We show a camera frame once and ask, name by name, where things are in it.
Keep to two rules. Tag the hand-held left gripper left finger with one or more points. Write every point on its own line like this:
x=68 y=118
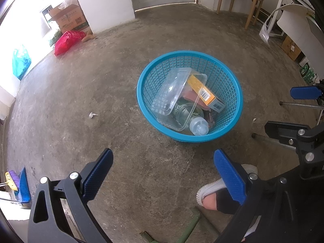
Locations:
x=97 y=177

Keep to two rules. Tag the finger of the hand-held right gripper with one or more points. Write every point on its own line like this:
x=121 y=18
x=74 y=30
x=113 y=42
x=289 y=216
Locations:
x=281 y=131
x=303 y=92

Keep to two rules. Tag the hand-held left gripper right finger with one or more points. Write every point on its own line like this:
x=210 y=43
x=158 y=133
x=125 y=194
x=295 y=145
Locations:
x=230 y=179

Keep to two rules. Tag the green label plastic bottle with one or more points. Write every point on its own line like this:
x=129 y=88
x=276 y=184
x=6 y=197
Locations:
x=192 y=121

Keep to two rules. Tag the blue plastic basket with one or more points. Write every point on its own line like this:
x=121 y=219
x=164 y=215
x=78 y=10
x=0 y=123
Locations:
x=227 y=81

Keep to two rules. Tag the yellow and white carton box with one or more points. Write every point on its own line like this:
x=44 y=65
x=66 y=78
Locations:
x=200 y=88

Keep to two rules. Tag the clear plastic container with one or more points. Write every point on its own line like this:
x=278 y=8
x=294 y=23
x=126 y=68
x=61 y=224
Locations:
x=169 y=91

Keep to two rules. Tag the metal table leg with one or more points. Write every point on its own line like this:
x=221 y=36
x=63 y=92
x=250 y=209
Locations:
x=298 y=104
x=260 y=138

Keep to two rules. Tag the green printed package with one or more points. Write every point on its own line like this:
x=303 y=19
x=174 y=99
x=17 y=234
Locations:
x=307 y=73

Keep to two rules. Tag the person's foot in black sock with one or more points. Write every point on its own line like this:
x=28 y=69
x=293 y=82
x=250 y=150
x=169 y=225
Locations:
x=225 y=203

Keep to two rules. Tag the large brown cardboard box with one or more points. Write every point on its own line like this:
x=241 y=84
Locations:
x=291 y=46

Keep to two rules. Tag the green wooden stick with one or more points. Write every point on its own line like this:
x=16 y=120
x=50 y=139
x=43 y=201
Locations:
x=193 y=222

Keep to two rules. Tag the white paper scrap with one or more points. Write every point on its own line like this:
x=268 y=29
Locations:
x=92 y=115

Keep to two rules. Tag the white board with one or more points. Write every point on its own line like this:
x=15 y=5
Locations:
x=298 y=27

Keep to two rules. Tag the blue dustpan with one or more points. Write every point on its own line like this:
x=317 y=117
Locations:
x=24 y=187

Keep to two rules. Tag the yellow purple broom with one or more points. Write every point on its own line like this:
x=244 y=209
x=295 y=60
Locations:
x=11 y=179

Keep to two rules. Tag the teal plastic bag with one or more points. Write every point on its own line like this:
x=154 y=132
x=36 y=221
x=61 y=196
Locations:
x=21 y=63

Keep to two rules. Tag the red plastic bag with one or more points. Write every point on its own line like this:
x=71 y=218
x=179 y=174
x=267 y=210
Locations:
x=65 y=43

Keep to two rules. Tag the green print cardboard box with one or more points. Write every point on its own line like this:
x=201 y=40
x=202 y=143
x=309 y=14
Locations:
x=73 y=17

